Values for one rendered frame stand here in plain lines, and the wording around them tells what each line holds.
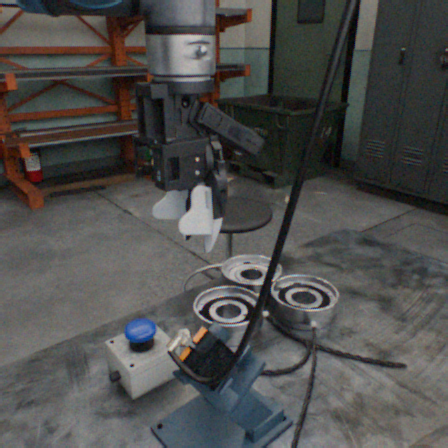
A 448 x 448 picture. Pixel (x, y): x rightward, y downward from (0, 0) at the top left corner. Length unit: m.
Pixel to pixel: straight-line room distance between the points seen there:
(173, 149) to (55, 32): 3.93
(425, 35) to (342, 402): 3.14
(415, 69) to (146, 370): 3.21
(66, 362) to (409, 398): 0.45
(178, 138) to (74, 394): 0.34
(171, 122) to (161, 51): 0.07
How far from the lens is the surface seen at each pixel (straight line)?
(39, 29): 4.33
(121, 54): 4.33
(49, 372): 0.63
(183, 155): 0.48
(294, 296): 0.70
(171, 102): 0.48
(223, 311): 0.67
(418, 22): 3.55
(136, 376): 0.55
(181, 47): 0.47
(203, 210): 0.52
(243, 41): 5.47
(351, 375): 0.61
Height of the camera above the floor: 1.20
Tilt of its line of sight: 25 degrees down
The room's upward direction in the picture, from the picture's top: straight up
